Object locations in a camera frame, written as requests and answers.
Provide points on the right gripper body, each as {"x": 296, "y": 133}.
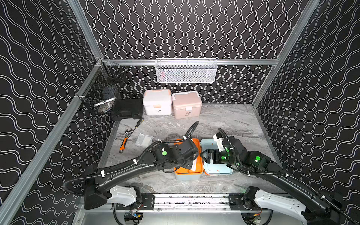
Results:
{"x": 221, "y": 157}

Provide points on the white gauze packet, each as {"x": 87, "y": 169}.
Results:
{"x": 144, "y": 140}
{"x": 194, "y": 166}

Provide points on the light blue first aid box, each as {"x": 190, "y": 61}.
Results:
{"x": 209, "y": 169}

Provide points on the orange tray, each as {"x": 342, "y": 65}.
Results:
{"x": 197, "y": 166}

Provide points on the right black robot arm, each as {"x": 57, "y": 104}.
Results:
{"x": 307, "y": 204}

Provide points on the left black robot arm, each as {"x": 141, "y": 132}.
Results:
{"x": 167, "y": 156}

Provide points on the pink first aid box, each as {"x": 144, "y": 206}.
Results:
{"x": 186, "y": 104}

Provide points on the white first aid box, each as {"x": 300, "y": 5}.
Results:
{"x": 157, "y": 102}

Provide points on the black plastic tool case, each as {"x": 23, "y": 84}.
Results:
{"x": 127, "y": 109}

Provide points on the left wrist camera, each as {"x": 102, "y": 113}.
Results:
{"x": 188, "y": 149}

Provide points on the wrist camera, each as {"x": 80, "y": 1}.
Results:
{"x": 188, "y": 149}
{"x": 228, "y": 144}

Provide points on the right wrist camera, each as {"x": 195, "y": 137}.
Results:
{"x": 228, "y": 144}

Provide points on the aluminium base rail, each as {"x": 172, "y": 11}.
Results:
{"x": 218, "y": 203}

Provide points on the white wire wall basket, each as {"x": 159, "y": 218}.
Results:
{"x": 191, "y": 70}

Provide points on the black wire wall basket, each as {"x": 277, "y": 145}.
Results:
{"x": 104, "y": 90}

